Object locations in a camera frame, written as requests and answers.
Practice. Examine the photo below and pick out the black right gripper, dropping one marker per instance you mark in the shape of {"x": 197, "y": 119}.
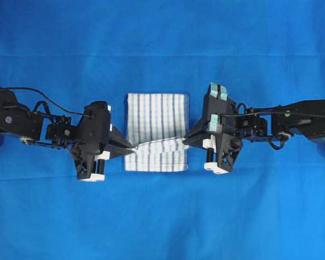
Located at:
{"x": 216, "y": 132}

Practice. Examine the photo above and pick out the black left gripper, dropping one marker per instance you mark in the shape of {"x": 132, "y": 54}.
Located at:
{"x": 91, "y": 137}

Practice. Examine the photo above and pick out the blue white striped towel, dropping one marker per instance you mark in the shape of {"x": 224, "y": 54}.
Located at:
{"x": 156, "y": 126}

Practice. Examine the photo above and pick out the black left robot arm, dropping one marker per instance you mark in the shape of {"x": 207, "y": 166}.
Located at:
{"x": 39, "y": 127}

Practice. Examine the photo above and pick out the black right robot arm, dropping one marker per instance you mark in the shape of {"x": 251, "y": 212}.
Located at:
{"x": 275, "y": 125}

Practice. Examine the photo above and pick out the blue table cloth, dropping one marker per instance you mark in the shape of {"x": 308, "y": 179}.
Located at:
{"x": 266, "y": 53}

